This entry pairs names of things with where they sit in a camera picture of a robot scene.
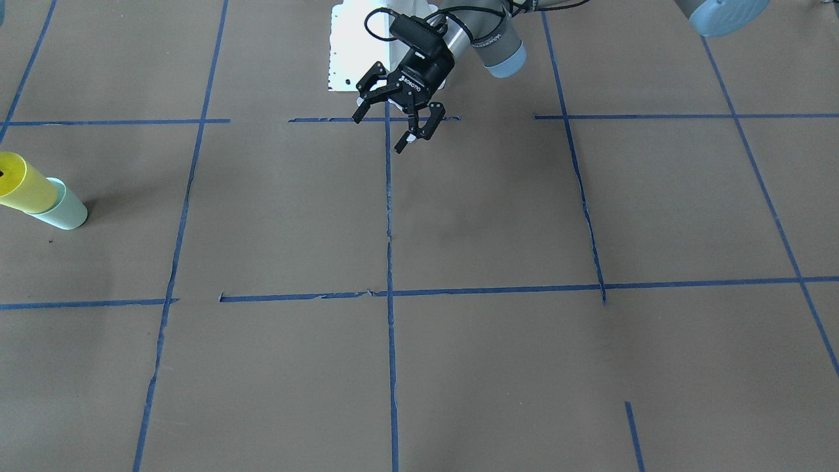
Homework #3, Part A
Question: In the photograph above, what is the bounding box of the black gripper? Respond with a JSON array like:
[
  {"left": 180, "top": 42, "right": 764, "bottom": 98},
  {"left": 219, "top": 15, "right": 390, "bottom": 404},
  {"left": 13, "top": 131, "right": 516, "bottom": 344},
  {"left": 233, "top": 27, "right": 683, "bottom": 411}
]
[{"left": 351, "top": 48, "right": 456, "bottom": 153}]

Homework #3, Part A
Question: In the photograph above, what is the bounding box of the light green cup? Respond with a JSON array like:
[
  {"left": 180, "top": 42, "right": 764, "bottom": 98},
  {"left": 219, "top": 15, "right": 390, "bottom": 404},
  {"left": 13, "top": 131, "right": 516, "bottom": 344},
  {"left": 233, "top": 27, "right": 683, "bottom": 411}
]
[{"left": 29, "top": 177, "right": 88, "bottom": 230}]

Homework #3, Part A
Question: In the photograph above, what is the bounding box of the yellow plastic cup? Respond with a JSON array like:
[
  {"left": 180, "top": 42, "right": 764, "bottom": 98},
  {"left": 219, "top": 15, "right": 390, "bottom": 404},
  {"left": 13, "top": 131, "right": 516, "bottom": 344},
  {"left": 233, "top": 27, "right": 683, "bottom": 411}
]
[{"left": 1, "top": 151, "right": 58, "bottom": 214}]

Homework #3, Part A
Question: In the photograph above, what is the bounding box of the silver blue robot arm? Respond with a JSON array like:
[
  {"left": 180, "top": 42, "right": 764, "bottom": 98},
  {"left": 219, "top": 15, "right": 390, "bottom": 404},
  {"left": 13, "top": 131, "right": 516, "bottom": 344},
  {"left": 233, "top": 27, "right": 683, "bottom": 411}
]
[{"left": 351, "top": 1, "right": 583, "bottom": 153}]

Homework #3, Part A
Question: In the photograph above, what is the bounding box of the white central pedestal column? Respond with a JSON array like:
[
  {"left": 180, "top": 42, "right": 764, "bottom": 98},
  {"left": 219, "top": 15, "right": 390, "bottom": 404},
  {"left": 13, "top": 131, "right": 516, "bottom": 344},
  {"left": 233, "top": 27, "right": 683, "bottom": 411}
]
[{"left": 327, "top": 1, "right": 438, "bottom": 92}]

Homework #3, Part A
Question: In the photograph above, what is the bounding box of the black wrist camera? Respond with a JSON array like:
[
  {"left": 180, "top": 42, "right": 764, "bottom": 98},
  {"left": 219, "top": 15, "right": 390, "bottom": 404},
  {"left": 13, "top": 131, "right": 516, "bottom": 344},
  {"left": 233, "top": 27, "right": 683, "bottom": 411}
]
[{"left": 389, "top": 13, "right": 447, "bottom": 56}]

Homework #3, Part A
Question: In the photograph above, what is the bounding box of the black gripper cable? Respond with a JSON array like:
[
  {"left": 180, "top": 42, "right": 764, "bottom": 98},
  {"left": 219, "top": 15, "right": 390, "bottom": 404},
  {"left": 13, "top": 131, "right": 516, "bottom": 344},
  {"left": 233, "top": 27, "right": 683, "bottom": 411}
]
[{"left": 364, "top": 0, "right": 591, "bottom": 43}]

